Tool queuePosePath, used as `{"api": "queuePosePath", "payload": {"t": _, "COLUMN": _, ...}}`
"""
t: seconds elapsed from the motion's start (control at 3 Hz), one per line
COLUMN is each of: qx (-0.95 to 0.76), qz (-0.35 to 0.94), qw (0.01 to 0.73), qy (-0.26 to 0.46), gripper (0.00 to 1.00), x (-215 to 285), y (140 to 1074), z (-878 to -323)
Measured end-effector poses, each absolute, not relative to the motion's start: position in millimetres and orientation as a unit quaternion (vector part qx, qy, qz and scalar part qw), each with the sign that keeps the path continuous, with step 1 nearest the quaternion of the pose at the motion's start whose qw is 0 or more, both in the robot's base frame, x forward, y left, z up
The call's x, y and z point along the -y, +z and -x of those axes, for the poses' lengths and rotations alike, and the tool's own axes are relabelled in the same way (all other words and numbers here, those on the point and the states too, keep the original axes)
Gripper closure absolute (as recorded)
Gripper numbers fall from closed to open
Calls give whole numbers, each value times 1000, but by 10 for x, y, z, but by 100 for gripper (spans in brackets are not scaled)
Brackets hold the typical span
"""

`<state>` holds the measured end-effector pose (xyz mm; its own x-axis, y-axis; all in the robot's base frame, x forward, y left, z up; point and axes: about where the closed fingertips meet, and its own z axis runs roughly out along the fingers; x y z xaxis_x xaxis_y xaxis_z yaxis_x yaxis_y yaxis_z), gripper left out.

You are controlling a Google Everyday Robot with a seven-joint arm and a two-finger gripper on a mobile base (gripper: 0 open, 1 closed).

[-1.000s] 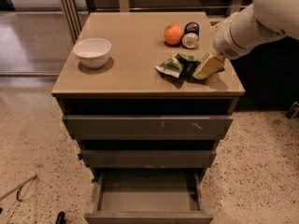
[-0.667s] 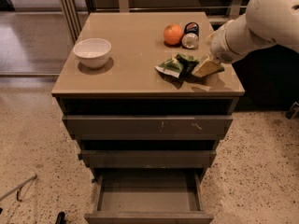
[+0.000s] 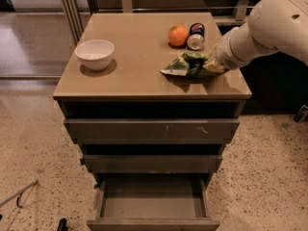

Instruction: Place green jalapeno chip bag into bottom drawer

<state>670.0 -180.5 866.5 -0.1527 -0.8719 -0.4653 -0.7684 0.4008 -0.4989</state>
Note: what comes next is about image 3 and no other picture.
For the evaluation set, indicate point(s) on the open bottom grey drawer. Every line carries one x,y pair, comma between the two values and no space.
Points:
153,202

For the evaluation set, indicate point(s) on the top grey drawer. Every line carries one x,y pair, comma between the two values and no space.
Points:
152,131

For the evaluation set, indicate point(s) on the green jalapeno chip bag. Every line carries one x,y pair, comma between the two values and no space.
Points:
192,65

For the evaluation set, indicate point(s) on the metal rod on floor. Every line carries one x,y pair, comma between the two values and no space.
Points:
18,195

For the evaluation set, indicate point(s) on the tan drawer cabinet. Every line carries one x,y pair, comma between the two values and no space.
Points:
133,86

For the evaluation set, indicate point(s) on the orange fruit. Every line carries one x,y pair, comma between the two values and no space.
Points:
177,35

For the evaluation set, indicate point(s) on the white ceramic bowl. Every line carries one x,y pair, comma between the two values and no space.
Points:
95,54

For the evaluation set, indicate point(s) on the dark soda can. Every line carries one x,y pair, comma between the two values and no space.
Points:
195,40

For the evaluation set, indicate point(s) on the middle grey drawer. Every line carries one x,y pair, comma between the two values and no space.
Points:
151,163

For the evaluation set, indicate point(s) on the padded gripper body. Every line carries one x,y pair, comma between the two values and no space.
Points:
225,56

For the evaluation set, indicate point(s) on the black object on floor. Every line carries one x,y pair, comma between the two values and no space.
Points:
62,225

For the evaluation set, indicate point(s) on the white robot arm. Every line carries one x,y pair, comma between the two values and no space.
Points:
272,26

